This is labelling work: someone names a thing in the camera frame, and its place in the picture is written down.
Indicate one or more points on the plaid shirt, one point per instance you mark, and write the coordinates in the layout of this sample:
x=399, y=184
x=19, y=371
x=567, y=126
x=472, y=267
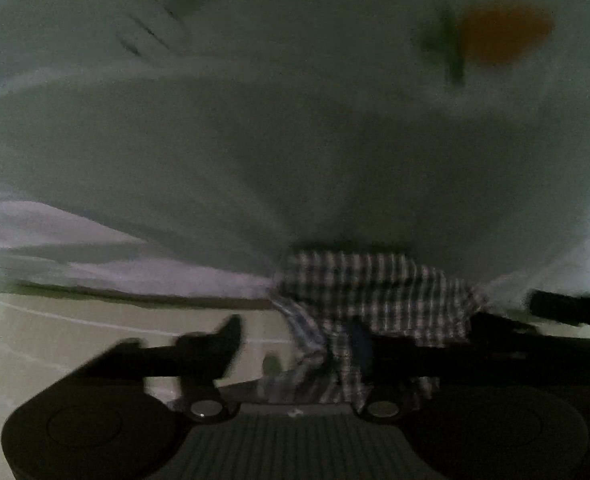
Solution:
x=375, y=285

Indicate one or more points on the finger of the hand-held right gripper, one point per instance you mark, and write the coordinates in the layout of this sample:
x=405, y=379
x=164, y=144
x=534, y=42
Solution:
x=570, y=307

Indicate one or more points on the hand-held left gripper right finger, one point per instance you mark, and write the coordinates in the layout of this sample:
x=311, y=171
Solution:
x=361, y=345

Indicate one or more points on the carrot print quilt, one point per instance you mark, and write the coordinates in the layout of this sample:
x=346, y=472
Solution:
x=275, y=135

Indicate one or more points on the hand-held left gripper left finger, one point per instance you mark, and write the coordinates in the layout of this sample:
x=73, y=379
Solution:
x=225, y=342

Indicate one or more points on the green grid bed sheet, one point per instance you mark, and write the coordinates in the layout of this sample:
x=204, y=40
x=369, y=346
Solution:
x=75, y=320

